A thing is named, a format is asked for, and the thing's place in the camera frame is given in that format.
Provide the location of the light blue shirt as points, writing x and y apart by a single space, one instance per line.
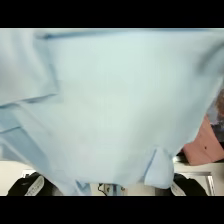
110 100

